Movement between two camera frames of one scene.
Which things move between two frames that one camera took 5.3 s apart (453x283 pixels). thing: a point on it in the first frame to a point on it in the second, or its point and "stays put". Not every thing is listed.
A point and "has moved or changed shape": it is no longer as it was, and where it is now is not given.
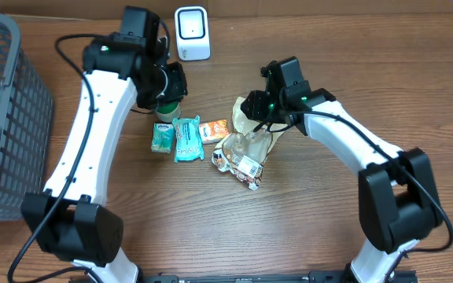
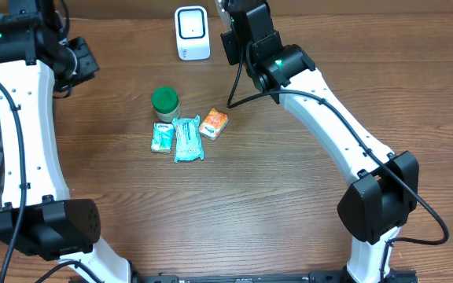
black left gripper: [179, 75] to [93, 67]
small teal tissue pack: [162, 135] stays put
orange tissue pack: [214, 130] has moved or changed shape
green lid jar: [169, 112] stays put
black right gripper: [257, 101] to [233, 49]
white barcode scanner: [193, 33] stays put
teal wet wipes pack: [189, 143] stays put
